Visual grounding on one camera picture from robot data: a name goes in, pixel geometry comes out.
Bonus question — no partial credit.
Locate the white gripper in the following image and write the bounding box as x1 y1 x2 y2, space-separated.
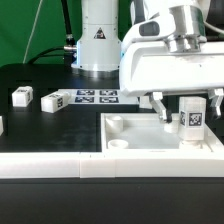
119 17 224 122

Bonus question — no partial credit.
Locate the fiducial tag sheet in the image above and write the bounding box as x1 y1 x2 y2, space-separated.
60 89 138 105

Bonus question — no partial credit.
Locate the white thin cable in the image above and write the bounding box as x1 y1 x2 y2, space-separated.
22 0 45 65

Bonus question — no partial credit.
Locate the white block at left edge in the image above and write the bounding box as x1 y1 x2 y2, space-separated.
0 116 4 136

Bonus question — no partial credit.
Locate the white square tabletop part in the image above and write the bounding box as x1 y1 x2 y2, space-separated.
100 113 224 154

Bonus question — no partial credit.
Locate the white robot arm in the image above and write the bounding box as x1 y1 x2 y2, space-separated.
72 0 224 122

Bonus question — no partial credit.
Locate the green backdrop curtain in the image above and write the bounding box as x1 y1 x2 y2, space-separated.
0 0 224 68

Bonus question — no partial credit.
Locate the white U-shaped fence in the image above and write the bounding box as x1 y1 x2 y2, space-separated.
0 116 224 179

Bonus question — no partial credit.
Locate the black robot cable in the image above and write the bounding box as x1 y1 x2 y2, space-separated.
27 0 78 65

